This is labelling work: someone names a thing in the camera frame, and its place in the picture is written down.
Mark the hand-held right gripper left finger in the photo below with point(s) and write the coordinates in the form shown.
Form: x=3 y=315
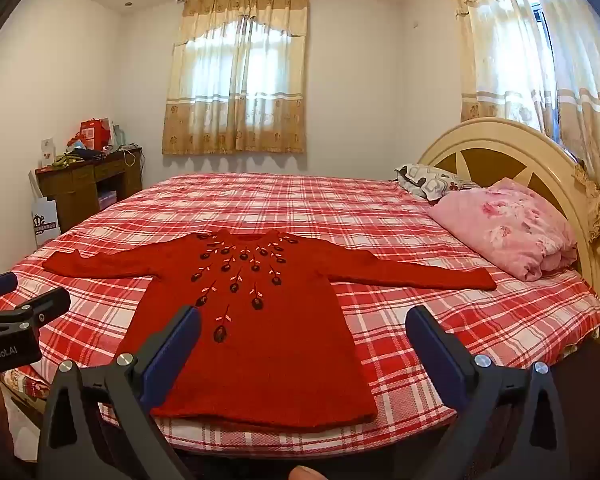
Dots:
x=174 y=356

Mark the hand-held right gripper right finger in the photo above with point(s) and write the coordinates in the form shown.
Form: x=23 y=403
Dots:
x=431 y=355

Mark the red embroidered knit sweater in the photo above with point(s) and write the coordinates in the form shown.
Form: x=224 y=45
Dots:
x=275 y=340

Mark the person's right hand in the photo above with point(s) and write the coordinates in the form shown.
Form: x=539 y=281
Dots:
x=307 y=474

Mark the bed with red plaid sheet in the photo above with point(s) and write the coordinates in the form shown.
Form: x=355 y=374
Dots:
x=420 y=320

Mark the white paper bag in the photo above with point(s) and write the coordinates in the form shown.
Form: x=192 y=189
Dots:
x=45 y=220

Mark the brown wooden desk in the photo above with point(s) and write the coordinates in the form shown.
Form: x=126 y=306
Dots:
x=75 y=185

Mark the white greeting card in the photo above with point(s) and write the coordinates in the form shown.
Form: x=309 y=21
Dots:
x=47 y=152

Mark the pink floral quilt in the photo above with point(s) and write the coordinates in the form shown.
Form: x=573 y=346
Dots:
x=505 y=225

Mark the grey patterned pillow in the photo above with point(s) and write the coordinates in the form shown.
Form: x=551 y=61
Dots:
x=427 y=180

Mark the red bag on table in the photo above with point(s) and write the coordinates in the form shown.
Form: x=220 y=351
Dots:
x=94 y=134

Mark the clear plastic bottle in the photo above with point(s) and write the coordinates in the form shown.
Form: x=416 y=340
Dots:
x=119 y=136

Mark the cream wooden headboard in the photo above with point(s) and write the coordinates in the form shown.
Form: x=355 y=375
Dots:
x=530 y=160

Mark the beige floral window curtain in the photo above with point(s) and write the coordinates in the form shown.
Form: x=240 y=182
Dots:
x=230 y=125

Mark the long beige floral curtain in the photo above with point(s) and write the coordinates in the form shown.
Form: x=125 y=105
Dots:
x=585 y=85

